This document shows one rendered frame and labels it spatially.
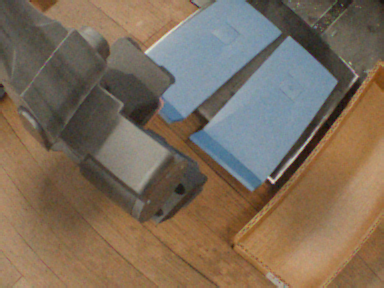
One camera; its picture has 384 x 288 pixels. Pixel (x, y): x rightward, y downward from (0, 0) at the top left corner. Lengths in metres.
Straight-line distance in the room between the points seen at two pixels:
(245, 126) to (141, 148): 0.24
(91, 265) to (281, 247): 0.19
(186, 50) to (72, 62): 0.30
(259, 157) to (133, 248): 0.14
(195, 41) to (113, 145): 0.27
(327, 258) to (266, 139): 0.15
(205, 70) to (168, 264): 0.18
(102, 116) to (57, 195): 0.25
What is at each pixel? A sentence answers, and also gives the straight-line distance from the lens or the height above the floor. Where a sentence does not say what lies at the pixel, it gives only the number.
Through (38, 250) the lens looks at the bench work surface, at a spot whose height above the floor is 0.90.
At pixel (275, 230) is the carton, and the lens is 0.97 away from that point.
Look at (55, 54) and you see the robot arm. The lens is 0.69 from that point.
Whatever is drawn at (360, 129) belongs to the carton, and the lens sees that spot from 1.01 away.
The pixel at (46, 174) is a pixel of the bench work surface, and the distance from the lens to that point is 0.99.
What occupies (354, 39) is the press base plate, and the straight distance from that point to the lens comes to 1.05.
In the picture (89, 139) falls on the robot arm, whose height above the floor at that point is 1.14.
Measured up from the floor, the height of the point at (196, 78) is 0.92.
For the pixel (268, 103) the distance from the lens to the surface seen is 0.98.
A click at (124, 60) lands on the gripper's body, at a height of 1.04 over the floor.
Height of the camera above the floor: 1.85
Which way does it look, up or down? 75 degrees down
